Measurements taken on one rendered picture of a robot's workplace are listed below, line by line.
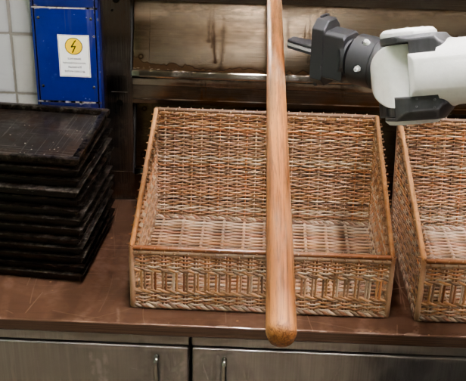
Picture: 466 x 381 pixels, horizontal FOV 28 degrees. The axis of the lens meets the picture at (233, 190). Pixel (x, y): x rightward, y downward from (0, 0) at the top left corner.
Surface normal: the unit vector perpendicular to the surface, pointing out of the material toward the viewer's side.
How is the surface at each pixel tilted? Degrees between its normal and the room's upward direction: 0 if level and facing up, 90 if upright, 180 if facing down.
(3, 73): 90
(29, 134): 0
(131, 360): 90
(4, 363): 90
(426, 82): 92
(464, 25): 70
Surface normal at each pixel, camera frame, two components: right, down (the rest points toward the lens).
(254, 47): -0.03, 0.12
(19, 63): -0.04, 0.46
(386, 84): -0.91, 0.12
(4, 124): 0.02, -0.89
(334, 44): -0.60, 0.36
